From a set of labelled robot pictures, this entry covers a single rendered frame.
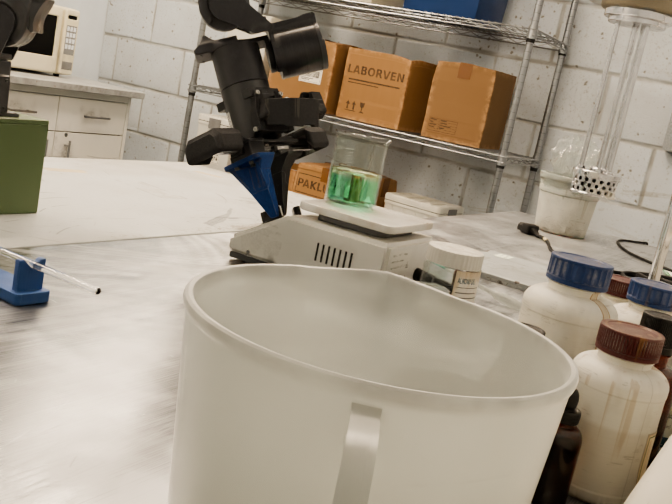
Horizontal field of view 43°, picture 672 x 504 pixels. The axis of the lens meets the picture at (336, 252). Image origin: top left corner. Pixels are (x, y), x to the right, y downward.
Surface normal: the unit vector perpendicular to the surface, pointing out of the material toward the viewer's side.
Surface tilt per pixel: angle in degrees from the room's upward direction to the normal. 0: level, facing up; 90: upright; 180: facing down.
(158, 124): 90
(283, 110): 94
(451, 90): 91
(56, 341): 0
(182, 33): 90
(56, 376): 0
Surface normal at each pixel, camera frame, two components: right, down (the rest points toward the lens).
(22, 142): 0.84, 0.27
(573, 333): -0.15, 0.17
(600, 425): -0.44, 0.10
